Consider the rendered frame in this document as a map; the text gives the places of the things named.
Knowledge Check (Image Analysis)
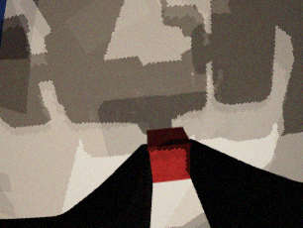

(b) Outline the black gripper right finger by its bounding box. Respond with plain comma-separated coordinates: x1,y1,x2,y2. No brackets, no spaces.
190,139,303,228

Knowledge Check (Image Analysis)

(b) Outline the red block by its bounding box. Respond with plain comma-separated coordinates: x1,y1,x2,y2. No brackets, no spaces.
148,127,191,184

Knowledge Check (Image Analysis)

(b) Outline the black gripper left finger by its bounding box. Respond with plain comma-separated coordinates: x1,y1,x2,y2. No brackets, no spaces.
0,145,152,228

